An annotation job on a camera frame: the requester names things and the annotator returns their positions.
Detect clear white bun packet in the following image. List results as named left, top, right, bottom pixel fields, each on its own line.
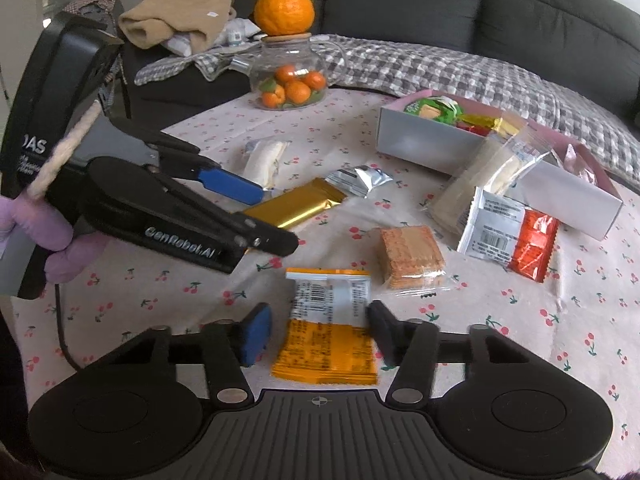
left=242, top=137, right=293, bottom=192

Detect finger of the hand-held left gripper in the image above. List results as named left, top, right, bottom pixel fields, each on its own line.
left=157, top=175, right=300, bottom=258
left=106, top=117, right=265, bottom=207

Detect person's left hand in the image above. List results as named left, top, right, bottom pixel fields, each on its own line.
left=0, top=194, right=112, bottom=283

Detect cherry print tablecloth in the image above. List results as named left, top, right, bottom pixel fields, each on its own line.
left=10, top=87, right=640, bottom=480

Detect glass teapot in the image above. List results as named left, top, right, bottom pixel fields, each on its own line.
left=229, top=32, right=348, bottom=112

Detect clear wafer biscuit packet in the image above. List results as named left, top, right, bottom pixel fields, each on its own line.
left=375, top=225, right=453, bottom=296

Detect dark grey sofa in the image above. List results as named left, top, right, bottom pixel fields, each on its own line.
left=117, top=0, right=640, bottom=181

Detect white crumpled cloth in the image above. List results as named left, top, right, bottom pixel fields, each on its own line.
left=165, top=17, right=253, bottom=58

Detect small tangerines in teapot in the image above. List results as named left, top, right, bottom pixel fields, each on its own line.
left=257, top=64, right=328, bottom=111

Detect small silver red snack packet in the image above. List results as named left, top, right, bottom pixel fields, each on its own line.
left=325, top=163, right=394, bottom=198

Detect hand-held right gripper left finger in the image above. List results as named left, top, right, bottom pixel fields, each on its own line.
left=102, top=302, right=273, bottom=405

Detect black cable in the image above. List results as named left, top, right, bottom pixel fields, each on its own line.
left=54, top=282, right=86, bottom=373

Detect beige garment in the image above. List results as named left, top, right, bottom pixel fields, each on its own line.
left=117, top=0, right=238, bottom=53

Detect wooden teapot lid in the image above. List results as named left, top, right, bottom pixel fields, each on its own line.
left=260, top=32, right=312, bottom=46

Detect gold snack bar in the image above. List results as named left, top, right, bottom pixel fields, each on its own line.
left=243, top=177, right=348, bottom=231

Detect red white-label snack packet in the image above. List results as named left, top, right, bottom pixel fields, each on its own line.
left=456, top=186, right=561, bottom=286

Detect clear cracker packet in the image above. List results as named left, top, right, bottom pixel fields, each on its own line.
left=427, top=132, right=506, bottom=235
left=480, top=125, right=555, bottom=198

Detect green snack packet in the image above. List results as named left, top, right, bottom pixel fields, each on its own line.
left=402, top=96, right=461, bottom=125

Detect grey checked blanket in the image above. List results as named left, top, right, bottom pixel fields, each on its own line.
left=134, top=34, right=640, bottom=188

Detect yellow snack packet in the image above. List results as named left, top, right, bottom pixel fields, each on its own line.
left=492, top=112, right=528, bottom=137

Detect white braided cord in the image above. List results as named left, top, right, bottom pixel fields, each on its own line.
left=26, top=101, right=102, bottom=197

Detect large orange with leaves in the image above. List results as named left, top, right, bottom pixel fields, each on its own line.
left=253, top=0, right=321, bottom=38

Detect orange white-label snack packet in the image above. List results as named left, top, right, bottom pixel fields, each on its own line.
left=270, top=267, right=379, bottom=387

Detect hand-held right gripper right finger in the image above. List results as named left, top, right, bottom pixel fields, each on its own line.
left=367, top=300, right=532, bottom=405

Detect pink cardboard box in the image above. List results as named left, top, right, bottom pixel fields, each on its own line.
left=376, top=89, right=624, bottom=242

